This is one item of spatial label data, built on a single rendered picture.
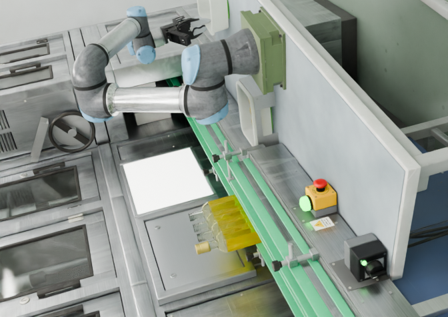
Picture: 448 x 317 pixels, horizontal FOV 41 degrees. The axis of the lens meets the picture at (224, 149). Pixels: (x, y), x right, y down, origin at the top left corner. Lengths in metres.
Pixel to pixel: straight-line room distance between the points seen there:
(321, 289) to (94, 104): 1.00
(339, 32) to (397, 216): 1.75
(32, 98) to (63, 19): 2.78
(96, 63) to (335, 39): 1.41
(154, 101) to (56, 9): 3.60
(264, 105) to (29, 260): 1.06
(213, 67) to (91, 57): 0.44
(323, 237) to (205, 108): 0.57
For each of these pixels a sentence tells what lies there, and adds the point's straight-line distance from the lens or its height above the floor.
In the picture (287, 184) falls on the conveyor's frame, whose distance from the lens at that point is 1.93.
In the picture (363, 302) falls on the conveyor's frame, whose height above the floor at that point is 0.85.
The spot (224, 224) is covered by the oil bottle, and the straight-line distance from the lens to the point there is 1.99.
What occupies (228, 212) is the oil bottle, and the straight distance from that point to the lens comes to 2.05.
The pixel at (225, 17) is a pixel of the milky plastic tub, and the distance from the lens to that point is 2.45.
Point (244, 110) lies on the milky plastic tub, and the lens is 2.28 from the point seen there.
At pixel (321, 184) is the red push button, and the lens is 1.75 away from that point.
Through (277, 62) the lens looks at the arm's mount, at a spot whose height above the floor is 0.78.
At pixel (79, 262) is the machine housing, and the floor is 1.56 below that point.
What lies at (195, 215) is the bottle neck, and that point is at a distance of 2.08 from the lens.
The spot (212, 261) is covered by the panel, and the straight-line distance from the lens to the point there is 2.10.
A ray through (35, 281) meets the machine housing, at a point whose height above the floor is 1.72.
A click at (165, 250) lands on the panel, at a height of 1.25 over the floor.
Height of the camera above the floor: 1.35
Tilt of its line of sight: 11 degrees down
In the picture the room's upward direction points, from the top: 105 degrees counter-clockwise
